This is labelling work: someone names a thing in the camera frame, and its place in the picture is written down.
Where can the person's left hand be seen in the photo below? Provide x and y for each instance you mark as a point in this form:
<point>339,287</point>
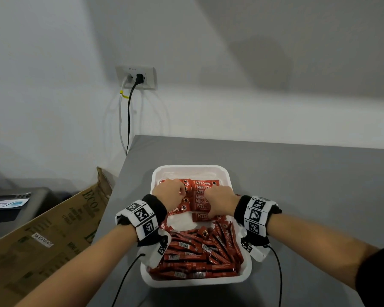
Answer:
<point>169,193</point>

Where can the person's right hand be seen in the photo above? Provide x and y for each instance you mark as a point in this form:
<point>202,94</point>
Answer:
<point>222,201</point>

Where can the white plastic tray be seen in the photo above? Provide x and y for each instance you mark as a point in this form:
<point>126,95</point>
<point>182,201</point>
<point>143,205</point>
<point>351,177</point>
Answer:
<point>192,172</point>

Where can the pile of red coffee sachets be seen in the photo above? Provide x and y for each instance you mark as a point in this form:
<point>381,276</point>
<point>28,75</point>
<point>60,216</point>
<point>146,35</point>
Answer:
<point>195,252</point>

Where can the person's left forearm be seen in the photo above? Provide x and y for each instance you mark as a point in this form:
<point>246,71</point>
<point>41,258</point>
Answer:
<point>80,271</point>

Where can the person's right forearm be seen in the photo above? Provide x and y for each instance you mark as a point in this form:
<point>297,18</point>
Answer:
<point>320,246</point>

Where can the black left wristband with markers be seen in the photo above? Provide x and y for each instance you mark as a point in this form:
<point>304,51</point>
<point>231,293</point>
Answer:
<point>156,204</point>

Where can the black wristband with markers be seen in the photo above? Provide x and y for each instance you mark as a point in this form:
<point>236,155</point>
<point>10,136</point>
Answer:
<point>240,211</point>
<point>156,204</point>

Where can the black right wristband with markers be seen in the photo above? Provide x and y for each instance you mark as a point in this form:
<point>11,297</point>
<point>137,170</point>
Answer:
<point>240,211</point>

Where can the black power plug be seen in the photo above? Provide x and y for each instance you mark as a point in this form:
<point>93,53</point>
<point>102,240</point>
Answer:
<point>139,79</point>

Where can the brown cardboard box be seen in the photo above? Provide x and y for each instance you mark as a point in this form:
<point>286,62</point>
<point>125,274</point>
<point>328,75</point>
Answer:
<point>35,258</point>

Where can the dark grey printer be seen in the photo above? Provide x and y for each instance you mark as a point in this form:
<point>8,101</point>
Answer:
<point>19,220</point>

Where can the flat black device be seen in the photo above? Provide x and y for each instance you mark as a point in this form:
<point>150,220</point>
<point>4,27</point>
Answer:
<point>11,195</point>

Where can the white and blue packet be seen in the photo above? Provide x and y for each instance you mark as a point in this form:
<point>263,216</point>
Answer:
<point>6,203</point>

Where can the black shirt sleeve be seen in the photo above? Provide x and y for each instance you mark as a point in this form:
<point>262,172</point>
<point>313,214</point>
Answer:
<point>377,278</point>

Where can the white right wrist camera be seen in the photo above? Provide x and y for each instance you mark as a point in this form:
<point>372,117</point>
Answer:
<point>260,254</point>

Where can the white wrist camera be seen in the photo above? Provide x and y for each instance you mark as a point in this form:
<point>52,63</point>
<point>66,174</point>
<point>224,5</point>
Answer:
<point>260,254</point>
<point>150,257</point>

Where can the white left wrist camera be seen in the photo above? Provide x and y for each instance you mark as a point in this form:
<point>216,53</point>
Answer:
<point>150,257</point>

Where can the grey wall socket plate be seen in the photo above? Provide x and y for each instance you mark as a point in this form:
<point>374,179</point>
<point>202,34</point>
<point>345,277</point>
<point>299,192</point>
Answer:
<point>150,79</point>

